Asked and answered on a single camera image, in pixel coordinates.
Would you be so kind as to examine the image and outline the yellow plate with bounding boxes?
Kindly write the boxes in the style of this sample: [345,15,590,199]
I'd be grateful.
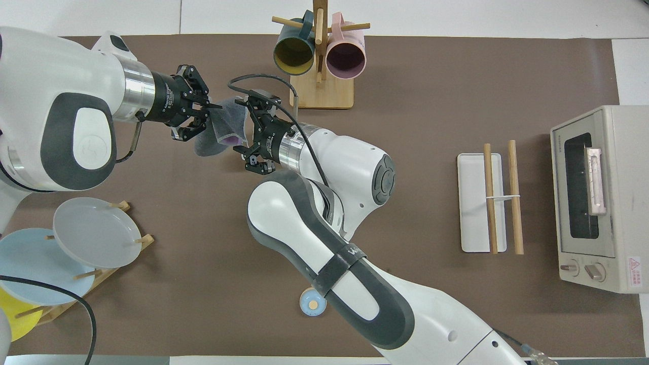
[0,286,45,343]

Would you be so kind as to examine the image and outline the brown table mat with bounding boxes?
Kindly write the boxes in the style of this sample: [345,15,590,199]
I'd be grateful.
[5,34,645,358]

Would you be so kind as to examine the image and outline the wooden mug tree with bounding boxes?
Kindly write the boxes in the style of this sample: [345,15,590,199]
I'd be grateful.
[272,0,371,110]

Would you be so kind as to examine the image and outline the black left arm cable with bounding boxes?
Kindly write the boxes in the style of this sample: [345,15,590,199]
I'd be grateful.
[0,119,143,365]

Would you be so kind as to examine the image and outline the wooden plate rack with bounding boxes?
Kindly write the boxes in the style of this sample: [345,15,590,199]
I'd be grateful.
[14,200,155,325]

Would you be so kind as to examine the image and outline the white towel rack wooden bars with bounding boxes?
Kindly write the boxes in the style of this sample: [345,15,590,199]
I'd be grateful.
[457,140,524,255]

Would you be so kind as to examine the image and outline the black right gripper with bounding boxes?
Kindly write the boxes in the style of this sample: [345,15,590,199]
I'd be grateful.
[234,95,295,175]

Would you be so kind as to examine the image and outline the small blue bell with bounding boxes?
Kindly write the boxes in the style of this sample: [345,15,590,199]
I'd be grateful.
[299,286,326,317]

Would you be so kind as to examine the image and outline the purple and grey towel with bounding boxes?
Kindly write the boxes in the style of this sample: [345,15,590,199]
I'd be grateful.
[194,97,250,158]

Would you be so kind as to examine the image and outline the dark teal mug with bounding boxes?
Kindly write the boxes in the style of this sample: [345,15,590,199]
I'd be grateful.
[273,10,317,77]

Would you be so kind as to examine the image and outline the grey plate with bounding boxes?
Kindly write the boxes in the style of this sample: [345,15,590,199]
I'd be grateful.
[53,197,143,269]

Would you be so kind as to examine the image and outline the light blue plate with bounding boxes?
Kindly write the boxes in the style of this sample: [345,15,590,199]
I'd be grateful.
[0,228,97,306]

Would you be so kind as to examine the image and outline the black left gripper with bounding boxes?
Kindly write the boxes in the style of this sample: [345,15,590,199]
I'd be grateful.
[151,64,224,142]

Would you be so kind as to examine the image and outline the pink mug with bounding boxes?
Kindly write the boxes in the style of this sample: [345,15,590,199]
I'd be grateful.
[326,13,367,81]

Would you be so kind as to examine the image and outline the beige toaster oven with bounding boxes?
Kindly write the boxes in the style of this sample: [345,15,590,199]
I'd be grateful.
[550,105,649,295]

